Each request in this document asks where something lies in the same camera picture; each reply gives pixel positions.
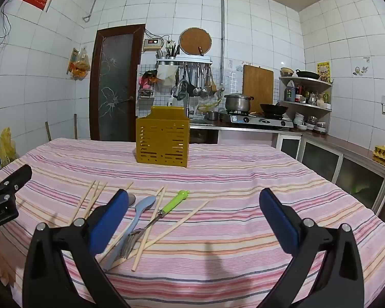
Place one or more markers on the stack of white bowls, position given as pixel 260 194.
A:
pixel 300 120

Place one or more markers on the yellow wall poster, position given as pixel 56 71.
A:
pixel 323 71

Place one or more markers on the yellow slotted utensil holder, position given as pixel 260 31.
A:
pixel 162 134

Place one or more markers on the white corner shelf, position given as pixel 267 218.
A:
pixel 308 81

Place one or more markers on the steel cooking pot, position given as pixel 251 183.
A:
pixel 237 102

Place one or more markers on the wooden stick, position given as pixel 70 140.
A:
pixel 48 131
pixel 75 126

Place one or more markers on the wooden chopstick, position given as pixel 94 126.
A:
pixel 136 261
pixel 97 199
pixel 92 199
pixel 128 186
pixel 179 220
pixel 115 241
pixel 84 202

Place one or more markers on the steel gas stove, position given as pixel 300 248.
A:
pixel 260 122

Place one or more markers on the beige bowl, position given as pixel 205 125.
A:
pixel 287 71

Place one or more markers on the wooden cutting board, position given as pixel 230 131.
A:
pixel 258 85

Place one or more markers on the metal wall utensil rack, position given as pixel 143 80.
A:
pixel 184 60

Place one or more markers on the blue plastic spoon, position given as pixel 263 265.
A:
pixel 146 205

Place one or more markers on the yellow plastic bag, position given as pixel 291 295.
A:
pixel 4 146

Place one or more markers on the black pan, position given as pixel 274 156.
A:
pixel 308 74

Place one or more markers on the plastic bag of oranges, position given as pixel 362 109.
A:
pixel 80 65

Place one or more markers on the hanging metal ladles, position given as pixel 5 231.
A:
pixel 195 83

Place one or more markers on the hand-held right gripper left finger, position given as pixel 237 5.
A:
pixel 112 221

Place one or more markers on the dark wooden glass door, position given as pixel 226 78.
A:
pixel 114 83

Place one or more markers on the black wok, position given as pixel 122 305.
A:
pixel 272 109

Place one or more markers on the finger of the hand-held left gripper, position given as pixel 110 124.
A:
pixel 17 175

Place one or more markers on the pink striped tablecloth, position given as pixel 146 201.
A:
pixel 227 199

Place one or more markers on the kitchen counter cabinet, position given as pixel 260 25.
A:
pixel 340 163

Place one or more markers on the white wall control box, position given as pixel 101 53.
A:
pixel 152 44

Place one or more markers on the cooking oil bottle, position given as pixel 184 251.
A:
pixel 290 92

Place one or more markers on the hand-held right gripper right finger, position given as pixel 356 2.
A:
pixel 280 221

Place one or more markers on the white wall pipe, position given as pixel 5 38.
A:
pixel 222 38

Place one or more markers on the small steel pot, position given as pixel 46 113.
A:
pixel 211 115

